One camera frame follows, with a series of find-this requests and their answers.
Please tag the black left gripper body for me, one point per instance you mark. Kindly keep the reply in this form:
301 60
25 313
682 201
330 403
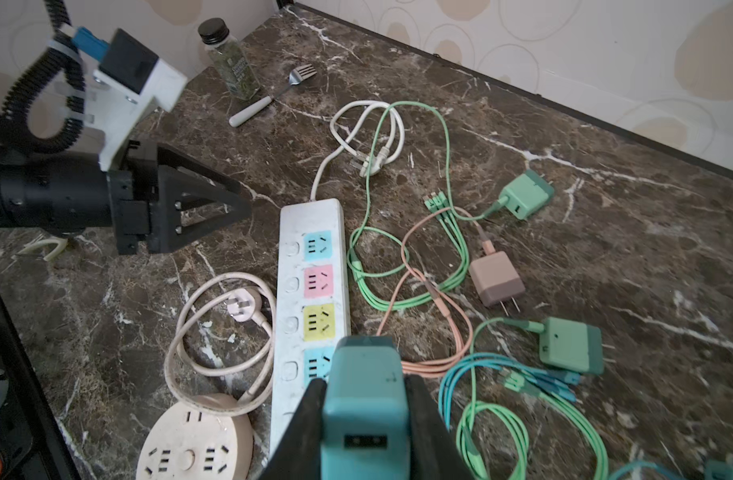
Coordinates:
133 190

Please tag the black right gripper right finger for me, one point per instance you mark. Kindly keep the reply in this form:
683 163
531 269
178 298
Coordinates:
433 451

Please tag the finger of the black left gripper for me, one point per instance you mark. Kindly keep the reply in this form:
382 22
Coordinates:
181 191

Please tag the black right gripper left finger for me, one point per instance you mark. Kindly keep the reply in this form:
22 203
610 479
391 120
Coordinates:
298 454

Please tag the teal charger plug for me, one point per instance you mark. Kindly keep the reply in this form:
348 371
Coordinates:
366 415

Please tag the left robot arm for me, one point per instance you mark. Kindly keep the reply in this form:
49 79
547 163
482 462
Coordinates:
68 162

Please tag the pink charger plug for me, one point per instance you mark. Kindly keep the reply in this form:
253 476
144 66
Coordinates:
495 278

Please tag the round pink power socket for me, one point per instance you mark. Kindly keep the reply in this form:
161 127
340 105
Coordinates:
186 443

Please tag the white colourful power strip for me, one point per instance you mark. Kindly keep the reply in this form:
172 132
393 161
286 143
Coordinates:
312 307

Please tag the glass spice jar black lid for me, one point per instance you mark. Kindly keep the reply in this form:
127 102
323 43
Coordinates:
228 58

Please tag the green charger near teal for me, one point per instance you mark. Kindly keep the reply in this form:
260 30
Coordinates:
567 344

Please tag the green charger far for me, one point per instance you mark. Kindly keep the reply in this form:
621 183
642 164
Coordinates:
523 196

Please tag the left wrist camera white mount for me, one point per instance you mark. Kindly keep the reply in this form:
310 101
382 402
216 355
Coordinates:
130 82

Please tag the teal handled tool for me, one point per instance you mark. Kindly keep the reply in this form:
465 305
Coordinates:
714 470

